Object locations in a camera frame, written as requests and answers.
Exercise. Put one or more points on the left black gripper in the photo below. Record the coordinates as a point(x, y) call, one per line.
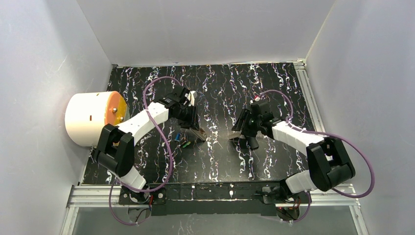
point(191, 118)

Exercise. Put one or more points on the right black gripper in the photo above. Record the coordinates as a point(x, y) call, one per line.
point(245, 126)

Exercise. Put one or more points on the white remote control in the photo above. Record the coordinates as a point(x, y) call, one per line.
point(200, 133)

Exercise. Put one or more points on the green battery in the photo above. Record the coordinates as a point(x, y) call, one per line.
point(186, 144)

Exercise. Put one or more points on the grey battery cover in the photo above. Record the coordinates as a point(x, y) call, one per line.
point(234, 137)

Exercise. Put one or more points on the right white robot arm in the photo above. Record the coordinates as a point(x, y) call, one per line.
point(329, 163)

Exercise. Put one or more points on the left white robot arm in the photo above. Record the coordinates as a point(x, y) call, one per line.
point(116, 146)

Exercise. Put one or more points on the black remote control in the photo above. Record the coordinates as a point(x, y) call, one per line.
point(252, 143)

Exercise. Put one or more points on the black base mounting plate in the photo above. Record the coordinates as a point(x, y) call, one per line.
point(216, 198)

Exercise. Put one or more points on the white orange cylinder container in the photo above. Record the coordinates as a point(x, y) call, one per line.
point(87, 113)

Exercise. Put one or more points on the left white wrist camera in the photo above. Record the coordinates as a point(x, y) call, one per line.
point(192, 98)

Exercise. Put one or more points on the right aluminium frame rail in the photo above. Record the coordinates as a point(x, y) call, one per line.
point(311, 97)

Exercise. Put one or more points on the aluminium frame rail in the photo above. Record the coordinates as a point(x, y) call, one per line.
point(311, 97)
point(102, 196)

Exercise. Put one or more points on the front aluminium frame rail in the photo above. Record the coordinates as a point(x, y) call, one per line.
point(102, 196)

